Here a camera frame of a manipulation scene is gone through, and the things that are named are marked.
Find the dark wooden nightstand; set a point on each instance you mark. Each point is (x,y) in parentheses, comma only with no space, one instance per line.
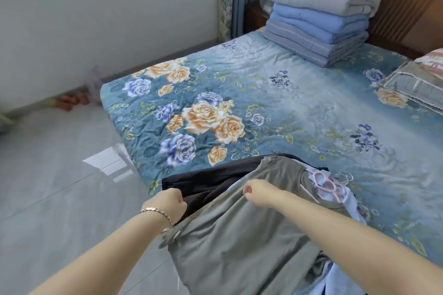
(255,18)

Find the grey striped pillow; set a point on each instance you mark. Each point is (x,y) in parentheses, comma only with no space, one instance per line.
(415,85)

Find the pink patterned pillow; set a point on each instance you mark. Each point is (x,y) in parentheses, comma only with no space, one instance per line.
(432,59)

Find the olive grey garment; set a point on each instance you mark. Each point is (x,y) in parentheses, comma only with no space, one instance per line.
(238,236)

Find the person's left forearm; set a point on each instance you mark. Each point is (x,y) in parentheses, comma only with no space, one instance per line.
(103,253)

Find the light blue garment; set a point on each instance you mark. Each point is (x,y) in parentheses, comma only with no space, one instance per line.
(349,203)

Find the person's right hand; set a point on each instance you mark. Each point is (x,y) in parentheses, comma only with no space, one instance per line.
(263,194)

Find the person's left hand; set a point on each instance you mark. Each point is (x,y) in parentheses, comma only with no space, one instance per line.
(168,203)

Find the striped grey-blue folded quilt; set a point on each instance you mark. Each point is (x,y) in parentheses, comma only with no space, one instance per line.
(311,46)

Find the pink plastic clothes hanger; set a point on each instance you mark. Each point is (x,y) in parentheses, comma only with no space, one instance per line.
(328,186)

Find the person's right thumb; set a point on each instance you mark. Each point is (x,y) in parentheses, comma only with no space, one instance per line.
(247,190)

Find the blue floral bed cover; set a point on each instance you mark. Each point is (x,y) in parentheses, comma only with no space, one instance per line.
(277,108)

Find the blue folded quilt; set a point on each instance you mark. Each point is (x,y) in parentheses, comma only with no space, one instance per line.
(318,21)

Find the brown wooden headboard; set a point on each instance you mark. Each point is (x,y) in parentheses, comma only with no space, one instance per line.
(408,4)

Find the black garment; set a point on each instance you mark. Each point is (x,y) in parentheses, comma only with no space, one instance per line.
(204,184)

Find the person's right forearm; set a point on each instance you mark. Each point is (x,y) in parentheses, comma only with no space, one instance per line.
(353,239)

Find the person's left fingers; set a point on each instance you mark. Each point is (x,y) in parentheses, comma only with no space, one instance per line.
(181,203)

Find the orange slippers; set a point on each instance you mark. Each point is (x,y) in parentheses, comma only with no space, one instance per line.
(71,100)

